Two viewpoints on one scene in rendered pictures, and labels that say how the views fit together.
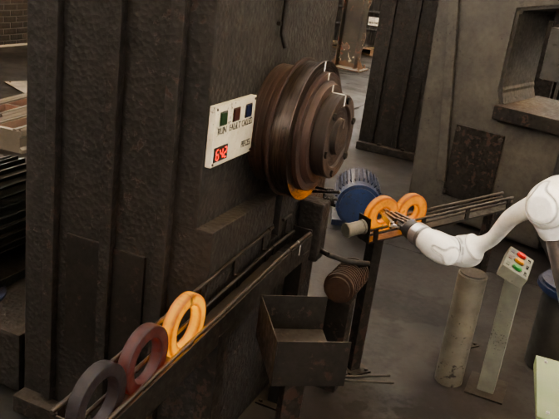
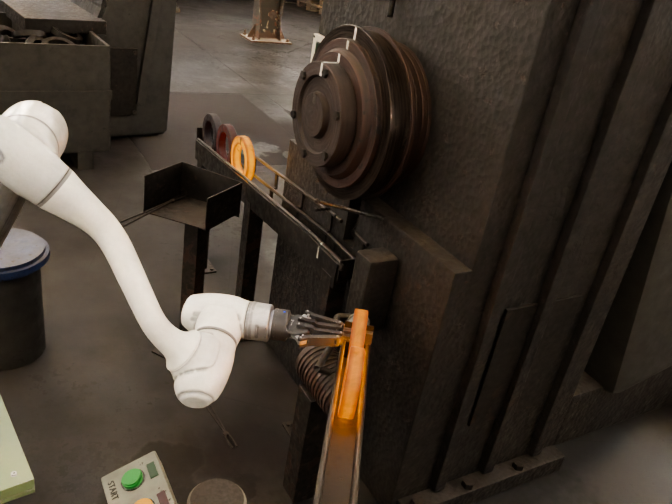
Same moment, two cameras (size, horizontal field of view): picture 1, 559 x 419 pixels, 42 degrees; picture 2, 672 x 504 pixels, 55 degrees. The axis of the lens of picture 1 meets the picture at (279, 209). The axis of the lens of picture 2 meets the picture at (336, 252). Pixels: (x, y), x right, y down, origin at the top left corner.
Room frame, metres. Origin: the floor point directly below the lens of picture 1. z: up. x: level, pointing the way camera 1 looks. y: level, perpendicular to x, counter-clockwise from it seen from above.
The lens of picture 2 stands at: (3.44, -1.50, 1.60)
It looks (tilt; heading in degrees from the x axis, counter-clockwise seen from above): 27 degrees down; 125
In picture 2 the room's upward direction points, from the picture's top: 10 degrees clockwise
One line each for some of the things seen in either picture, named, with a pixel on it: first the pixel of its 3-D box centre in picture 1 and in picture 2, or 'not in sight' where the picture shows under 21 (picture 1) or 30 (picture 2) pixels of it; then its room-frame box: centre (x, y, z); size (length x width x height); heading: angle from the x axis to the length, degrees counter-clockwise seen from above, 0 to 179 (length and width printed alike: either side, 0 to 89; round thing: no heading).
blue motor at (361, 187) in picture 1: (357, 195); not in sight; (4.65, -0.50, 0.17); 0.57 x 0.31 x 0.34; 178
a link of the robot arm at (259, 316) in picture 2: (419, 234); (261, 321); (2.60, -0.54, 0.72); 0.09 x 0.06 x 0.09; 124
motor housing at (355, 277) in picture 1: (338, 324); (319, 435); (2.67, -0.30, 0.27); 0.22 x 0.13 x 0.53; 158
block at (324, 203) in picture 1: (310, 228); (371, 290); (2.63, -0.13, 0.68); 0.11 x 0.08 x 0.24; 68
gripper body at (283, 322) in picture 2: (407, 226); (291, 326); (2.66, -0.50, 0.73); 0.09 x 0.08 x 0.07; 34
